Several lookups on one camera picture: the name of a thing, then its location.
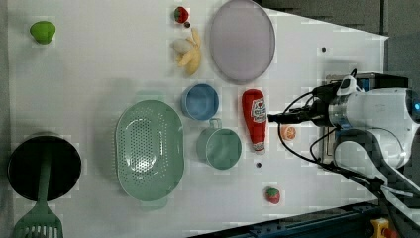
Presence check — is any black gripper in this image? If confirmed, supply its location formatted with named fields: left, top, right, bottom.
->
left=267, top=83, right=340, bottom=127

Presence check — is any red plush ketchup bottle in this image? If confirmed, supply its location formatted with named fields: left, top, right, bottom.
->
left=242, top=89, right=266, bottom=154

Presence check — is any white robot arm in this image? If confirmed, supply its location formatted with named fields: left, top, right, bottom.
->
left=267, top=84, right=419, bottom=229

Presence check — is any green perforated strainer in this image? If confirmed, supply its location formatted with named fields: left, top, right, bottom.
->
left=115, top=100, right=184, bottom=201

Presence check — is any orange slice toy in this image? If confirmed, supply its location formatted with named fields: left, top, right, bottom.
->
left=280, top=125, right=296, bottom=141

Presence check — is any green mug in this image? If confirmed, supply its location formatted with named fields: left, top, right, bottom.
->
left=196, top=118, right=242, bottom=170

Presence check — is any red strawberry toy bottom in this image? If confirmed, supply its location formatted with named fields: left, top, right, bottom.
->
left=265, top=187, right=280, bottom=204

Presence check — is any lilac round plate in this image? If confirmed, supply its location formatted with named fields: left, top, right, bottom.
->
left=209, top=0, right=275, bottom=83

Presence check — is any blue cup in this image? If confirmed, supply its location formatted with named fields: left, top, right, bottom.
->
left=180, top=83, right=219, bottom=121

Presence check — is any plush peeled banana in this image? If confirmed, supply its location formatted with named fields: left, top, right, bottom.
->
left=172, top=28, right=201, bottom=76

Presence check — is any green pear toy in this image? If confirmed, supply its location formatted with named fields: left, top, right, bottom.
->
left=30, top=21, right=56, bottom=45

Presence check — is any green slotted spatula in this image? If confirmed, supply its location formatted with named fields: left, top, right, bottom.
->
left=13, top=149, right=63, bottom=238

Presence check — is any black cooking pot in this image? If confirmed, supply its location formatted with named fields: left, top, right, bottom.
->
left=7, top=136, right=81, bottom=201

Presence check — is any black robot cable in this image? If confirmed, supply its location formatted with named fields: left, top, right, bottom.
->
left=276, top=90, right=384, bottom=189

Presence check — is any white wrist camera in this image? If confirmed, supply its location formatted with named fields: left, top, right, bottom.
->
left=336, top=75, right=362, bottom=96

